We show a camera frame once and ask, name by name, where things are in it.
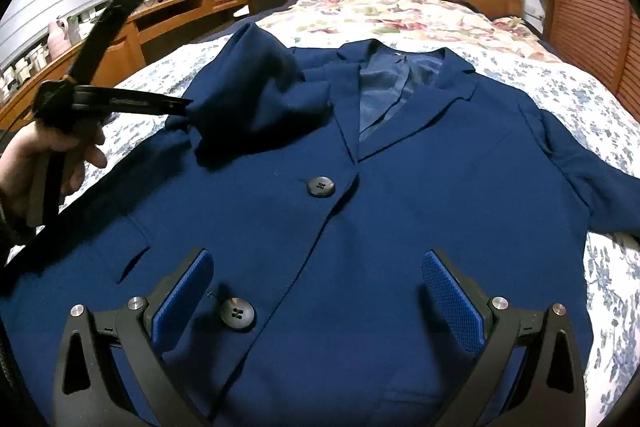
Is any navy blue suit jacket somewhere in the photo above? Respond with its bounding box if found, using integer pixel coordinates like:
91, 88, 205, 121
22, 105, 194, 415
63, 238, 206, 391
0, 22, 640, 427

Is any person left hand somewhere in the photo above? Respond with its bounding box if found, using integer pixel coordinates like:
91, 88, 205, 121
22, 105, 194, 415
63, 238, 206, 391
1, 121, 107, 221

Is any wooden desk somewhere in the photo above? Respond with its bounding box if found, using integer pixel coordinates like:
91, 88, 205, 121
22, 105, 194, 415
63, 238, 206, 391
1, 0, 246, 130

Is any pink floral quilt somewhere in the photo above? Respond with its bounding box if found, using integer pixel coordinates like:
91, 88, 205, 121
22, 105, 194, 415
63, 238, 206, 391
257, 0, 560, 63

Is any wooden louvered wardrobe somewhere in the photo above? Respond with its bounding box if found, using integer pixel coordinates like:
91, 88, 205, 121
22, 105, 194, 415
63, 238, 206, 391
541, 0, 639, 117

